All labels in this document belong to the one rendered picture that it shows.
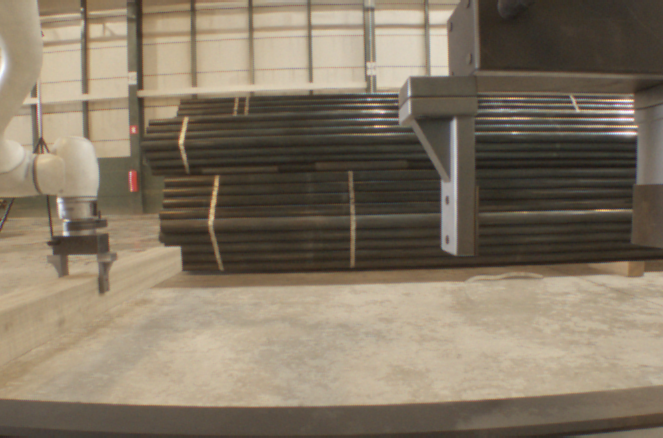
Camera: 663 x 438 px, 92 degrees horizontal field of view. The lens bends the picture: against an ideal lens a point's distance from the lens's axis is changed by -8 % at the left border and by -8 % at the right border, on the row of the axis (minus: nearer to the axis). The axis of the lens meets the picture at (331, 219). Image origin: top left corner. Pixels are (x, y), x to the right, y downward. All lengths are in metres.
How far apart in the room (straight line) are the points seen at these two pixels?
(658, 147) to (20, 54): 0.86
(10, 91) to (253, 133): 1.16
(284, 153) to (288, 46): 8.13
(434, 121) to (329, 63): 9.40
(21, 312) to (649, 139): 0.93
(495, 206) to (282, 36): 8.69
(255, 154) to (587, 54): 1.66
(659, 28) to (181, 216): 1.68
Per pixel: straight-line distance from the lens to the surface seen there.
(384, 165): 1.75
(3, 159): 1.04
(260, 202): 1.67
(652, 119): 0.29
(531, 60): 0.23
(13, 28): 0.79
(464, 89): 0.22
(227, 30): 10.29
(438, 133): 0.22
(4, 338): 0.86
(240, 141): 1.80
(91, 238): 1.04
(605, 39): 0.25
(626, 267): 1.97
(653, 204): 0.29
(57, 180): 1.04
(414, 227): 1.67
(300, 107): 2.29
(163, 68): 10.52
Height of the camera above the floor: 0.39
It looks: 4 degrees down
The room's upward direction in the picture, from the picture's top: 1 degrees counter-clockwise
